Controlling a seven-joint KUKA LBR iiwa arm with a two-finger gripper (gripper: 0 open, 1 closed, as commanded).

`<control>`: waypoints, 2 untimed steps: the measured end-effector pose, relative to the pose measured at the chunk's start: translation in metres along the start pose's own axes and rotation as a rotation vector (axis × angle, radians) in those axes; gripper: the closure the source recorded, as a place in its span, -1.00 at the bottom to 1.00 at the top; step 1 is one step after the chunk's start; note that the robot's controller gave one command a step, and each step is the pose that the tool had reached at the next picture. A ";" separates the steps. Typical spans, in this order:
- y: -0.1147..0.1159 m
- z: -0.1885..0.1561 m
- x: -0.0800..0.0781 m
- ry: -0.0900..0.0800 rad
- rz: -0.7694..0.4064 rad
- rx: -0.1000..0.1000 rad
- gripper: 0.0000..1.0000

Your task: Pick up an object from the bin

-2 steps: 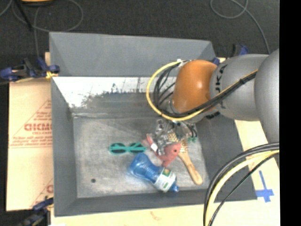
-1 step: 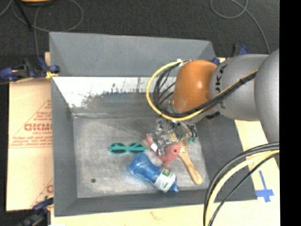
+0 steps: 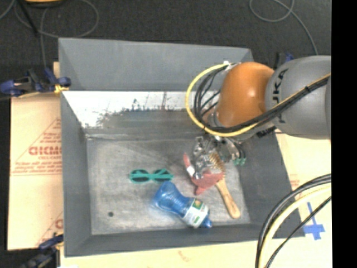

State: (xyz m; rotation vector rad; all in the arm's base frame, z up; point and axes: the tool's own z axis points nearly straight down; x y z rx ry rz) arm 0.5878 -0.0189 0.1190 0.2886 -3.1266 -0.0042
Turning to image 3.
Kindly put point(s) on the green sunglasses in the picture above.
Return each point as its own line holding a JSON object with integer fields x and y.
{"x": 152, "y": 176}

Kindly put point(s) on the brown cardboard board, red print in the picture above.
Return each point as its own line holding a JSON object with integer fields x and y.
{"x": 33, "y": 138}

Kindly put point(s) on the wooden brush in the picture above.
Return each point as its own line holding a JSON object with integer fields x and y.
{"x": 227, "y": 197}

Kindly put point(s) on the red starfish toy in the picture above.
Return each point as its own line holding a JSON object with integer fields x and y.
{"x": 207, "y": 181}

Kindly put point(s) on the black cylinder on white bracket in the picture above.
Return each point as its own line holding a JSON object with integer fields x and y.
{"x": 265, "y": 133}

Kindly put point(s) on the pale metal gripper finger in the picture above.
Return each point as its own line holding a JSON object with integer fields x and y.
{"x": 203, "y": 162}
{"x": 193, "y": 171}

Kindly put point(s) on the blue clear plastic bottle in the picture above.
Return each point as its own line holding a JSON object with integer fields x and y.
{"x": 178, "y": 202}

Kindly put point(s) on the grey metal bin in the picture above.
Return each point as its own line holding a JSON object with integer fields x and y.
{"x": 120, "y": 200}

